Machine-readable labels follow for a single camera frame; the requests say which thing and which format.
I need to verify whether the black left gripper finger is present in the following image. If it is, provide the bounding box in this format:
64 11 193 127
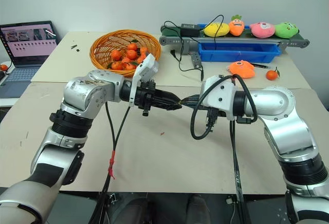
157 89 180 102
156 98 184 112

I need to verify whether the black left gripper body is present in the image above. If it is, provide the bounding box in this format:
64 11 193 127
135 78 162 117

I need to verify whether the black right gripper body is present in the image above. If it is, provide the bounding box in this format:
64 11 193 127
204 105 220 134

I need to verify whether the silver conveyor controller box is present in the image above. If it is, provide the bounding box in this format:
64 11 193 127
190 52 203 69

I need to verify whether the grey conveyor belt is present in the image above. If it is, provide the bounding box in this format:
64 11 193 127
158 23 310 55

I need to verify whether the orange round plush toy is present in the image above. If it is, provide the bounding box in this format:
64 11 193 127
227 60 256 80

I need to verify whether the blue plastic bin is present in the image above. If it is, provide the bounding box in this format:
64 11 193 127
197 41 281 63

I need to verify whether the black power adapter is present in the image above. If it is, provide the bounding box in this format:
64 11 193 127
180 23 201 38

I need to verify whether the orange wicker basket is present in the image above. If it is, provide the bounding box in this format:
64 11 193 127
89 29 162 78

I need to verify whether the yellow plush toy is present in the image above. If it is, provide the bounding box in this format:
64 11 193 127
204 23 230 38

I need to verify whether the orange tangerine with leaf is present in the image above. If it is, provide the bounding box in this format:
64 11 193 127
266 67 281 81

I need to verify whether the orange carrot plush toy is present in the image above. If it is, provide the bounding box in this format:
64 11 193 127
228 14 245 36

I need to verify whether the pink plush toy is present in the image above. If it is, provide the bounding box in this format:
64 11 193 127
249 22 277 39

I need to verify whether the green plush toy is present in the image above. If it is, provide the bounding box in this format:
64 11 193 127
274 22 300 40

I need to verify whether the grey laptop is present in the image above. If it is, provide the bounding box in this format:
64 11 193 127
0 20 61 99

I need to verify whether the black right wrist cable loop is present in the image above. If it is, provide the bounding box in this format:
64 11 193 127
190 74 259 140

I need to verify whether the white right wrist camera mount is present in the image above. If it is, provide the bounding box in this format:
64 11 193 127
199 74 237 121

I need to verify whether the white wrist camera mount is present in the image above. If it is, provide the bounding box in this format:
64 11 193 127
129 53 160 107
199 74 237 121

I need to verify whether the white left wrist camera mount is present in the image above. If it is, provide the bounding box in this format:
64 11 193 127
129 53 160 107

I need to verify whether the black right arm hanging cable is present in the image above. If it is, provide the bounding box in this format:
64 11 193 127
228 119 252 224

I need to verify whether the black power cable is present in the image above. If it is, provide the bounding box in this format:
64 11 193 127
164 14 225 82

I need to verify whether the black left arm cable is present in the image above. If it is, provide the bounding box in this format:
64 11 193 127
88 101 133 224

